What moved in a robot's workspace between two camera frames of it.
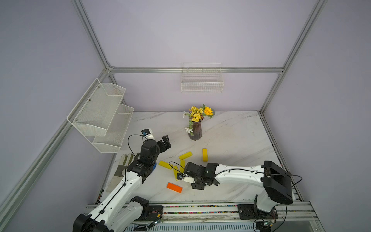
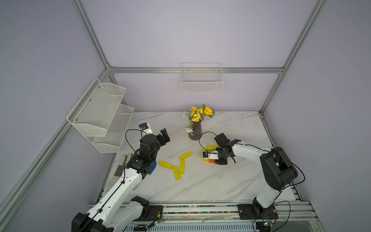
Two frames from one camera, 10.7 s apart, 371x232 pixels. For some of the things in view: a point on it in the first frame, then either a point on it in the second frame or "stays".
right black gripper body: x=198 y=183 → x=222 y=156
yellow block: x=165 y=164 stays
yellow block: x=176 y=171 stays
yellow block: x=205 y=154 stays
